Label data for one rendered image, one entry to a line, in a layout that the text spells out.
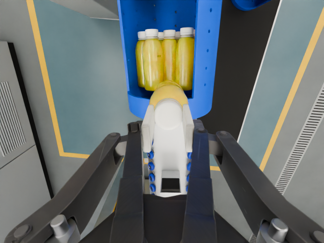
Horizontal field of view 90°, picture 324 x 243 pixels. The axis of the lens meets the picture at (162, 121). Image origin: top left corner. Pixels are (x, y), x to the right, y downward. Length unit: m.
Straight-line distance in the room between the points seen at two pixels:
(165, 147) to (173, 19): 0.57
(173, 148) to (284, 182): 2.01
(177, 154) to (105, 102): 1.18
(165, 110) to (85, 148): 2.05
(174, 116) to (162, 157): 0.69
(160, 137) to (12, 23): 1.79
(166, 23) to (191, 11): 0.09
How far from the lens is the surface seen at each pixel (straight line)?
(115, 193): 1.05
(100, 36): 1.77
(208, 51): 0.46
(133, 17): 0.64
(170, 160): 0.90
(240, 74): 1.63
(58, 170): 2.64
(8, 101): 2.08
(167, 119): 0.21
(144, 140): 0.16
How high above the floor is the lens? 1.64
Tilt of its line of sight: 66 degrees down
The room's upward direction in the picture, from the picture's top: 173 degrees counter-clockwise
